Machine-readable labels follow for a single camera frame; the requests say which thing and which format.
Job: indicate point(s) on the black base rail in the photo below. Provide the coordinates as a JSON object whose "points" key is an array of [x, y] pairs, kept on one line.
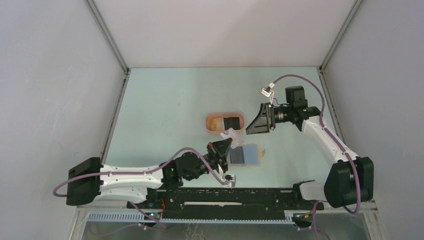
{"points": [[258, 203]]}

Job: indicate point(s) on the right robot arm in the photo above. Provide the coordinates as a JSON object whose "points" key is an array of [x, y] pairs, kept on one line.
{"points": [[350, 179]]}

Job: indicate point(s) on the pink plastic tray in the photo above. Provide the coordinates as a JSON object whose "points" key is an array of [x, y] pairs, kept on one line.
{"points": [[233, 120]]}

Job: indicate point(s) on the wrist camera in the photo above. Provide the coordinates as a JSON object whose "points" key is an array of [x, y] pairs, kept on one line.
{"points": [[268, 91], [229, 180]]}

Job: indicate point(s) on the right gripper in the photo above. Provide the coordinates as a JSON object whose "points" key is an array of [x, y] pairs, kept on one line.
{"points": [[263, 122]]}

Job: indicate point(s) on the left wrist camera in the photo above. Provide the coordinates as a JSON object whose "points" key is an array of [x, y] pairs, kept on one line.
{"points": [[229, 180]]}

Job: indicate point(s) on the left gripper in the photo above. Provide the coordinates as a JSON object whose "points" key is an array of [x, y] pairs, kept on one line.
{"points": [[219, 152]]}

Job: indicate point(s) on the grey card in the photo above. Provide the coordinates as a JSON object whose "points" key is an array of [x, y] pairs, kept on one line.
{"points": [[236, 156]]}

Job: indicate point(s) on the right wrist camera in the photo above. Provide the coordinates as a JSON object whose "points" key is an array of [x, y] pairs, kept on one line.
{"points": [[268, 91]]}

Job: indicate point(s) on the white VIP card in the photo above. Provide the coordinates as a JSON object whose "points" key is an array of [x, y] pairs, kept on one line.
{"points": [[236, 139]]}

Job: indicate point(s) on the white cable duct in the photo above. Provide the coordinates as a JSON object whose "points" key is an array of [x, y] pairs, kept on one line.
{"points": [[136, 217]]}

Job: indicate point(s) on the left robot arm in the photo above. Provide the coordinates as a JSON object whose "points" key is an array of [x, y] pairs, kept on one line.
{"points": [[91, 180]]}

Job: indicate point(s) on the yellow card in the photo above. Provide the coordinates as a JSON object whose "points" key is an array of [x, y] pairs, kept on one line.
{"points": [[216, 124]]}

